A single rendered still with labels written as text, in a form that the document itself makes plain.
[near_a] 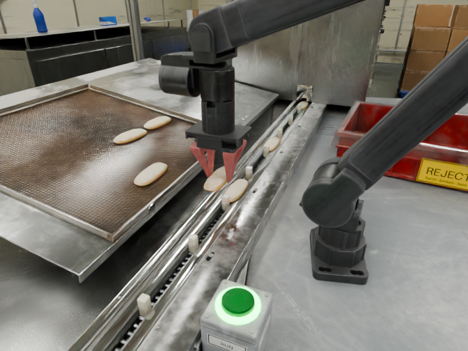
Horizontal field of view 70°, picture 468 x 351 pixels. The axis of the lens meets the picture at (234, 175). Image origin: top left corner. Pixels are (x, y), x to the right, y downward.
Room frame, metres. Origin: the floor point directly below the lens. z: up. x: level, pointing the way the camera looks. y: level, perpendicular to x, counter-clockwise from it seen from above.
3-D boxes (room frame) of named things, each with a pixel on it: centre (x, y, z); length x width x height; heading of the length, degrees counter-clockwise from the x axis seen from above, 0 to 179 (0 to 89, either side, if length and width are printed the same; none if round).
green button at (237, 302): (0.29, 0.00, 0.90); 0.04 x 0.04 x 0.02
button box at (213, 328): (0.29, 0.00, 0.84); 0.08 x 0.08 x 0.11; 68
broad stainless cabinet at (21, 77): (3.12, 1.31, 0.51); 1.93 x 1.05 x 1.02; 158
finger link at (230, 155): (0.56, 0.02, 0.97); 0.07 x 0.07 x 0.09; 68
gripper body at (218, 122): (0.56, 0.03, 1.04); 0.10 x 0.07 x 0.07; 68
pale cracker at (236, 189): (0.63, 0.00, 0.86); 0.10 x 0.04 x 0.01; 158
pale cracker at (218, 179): (0.56, 0.03, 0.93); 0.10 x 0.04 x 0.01; 158
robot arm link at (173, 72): (0.57, 0.07, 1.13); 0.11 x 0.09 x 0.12; 64
